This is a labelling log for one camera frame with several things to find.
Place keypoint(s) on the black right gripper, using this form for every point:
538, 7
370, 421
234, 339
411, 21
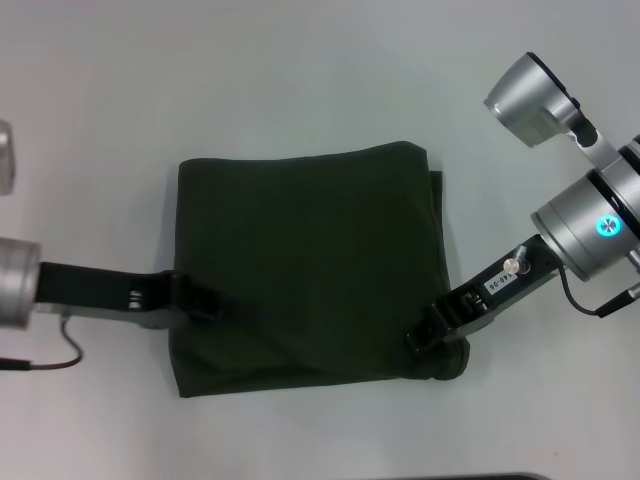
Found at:
500, 295

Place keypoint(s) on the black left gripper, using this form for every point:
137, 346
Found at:
110, 297

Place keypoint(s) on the dark flat panel edge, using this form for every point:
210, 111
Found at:
492, 477

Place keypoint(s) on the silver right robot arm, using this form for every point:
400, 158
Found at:
595, 220

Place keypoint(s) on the dark green t-shirt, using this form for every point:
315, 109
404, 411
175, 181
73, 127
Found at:
310, 270

